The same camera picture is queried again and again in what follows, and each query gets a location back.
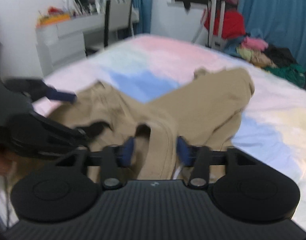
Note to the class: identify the red garment on tripod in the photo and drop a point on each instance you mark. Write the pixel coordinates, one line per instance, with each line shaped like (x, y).
(233, 24)

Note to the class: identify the blue right curtain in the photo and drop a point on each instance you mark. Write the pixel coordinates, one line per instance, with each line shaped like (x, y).
(281, 22)

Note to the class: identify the pastel tie-dye bed cover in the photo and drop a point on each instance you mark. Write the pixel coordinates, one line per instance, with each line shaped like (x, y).
(273, 127)

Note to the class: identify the black and white chair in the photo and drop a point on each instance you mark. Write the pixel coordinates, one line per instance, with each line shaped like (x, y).
(118, 16)

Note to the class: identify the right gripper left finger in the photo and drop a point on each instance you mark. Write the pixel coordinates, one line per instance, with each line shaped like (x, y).
(113, 159)

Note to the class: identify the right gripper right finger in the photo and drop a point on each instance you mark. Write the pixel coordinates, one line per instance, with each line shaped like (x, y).
(198, 159)

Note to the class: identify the pile of mixed clothes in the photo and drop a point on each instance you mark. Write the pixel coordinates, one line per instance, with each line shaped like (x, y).
(275, 60)

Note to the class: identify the white dresser desk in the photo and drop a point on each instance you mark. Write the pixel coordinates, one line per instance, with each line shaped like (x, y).
(63, 43)

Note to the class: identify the tan brown garment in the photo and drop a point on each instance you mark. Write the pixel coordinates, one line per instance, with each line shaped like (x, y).
(206, 112)

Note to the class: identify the left hand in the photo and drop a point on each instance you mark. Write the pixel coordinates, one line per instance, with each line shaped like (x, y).
(8, 162)

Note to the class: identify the silver tripod stand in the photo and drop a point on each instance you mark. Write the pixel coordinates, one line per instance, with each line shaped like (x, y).
(214, 41)

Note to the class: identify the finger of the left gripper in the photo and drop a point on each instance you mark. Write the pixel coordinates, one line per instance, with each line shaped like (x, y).
(36, 89)

